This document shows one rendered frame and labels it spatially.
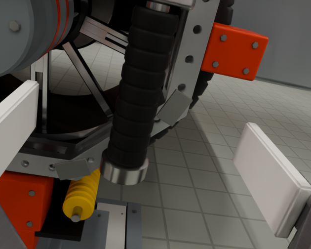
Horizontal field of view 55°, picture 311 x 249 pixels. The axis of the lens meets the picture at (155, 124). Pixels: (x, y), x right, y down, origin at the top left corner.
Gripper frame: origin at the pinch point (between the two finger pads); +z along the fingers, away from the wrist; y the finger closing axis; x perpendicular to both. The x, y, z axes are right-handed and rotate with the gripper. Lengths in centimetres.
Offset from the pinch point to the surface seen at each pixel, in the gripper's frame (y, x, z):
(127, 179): 0.3, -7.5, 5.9
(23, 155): -15.2, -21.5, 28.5
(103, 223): 1, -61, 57
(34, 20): -10.7, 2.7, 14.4
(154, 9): -0.4, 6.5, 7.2
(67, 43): -11.9, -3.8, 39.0
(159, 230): 27, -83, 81
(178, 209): 37, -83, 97
